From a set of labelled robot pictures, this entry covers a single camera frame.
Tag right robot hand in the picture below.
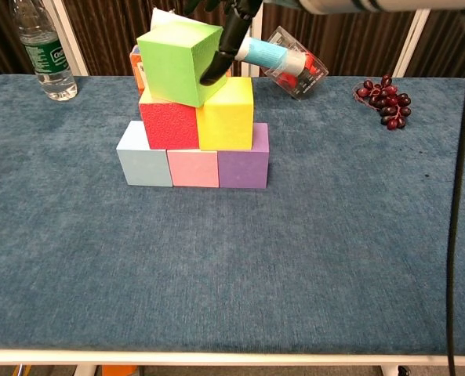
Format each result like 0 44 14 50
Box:
183 0 302 86

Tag green cube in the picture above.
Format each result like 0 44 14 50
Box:
136 19 228 108

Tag yellow cube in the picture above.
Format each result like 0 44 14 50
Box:
195 76 255 152

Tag red cube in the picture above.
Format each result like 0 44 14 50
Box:
138 88 200 150

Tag purple cube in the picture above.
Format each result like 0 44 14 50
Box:
217 122 271 190

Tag pink cube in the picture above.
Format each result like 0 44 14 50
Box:
165 147 220 188

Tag light blue cube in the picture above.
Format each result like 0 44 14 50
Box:
115 120 174 187

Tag white paper roll blue band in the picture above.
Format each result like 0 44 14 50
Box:
149 7 307 75

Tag clear plastic box red contents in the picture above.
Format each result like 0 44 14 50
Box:
260 26 329 102

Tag orange biscuit box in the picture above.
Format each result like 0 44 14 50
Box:
129 44 234 95

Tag dark red grape bunch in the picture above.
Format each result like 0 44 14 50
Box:
353 74 412 131

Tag clear plastic water bottle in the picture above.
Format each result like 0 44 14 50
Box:
12 0 78 102

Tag blue fabric table cover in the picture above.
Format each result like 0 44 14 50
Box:
0 74 465 357

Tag white partition post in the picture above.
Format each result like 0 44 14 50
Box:
242 0 264 78
51 0 89 78
392 9 437 78

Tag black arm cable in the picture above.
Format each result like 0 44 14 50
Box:
446 9 465 376

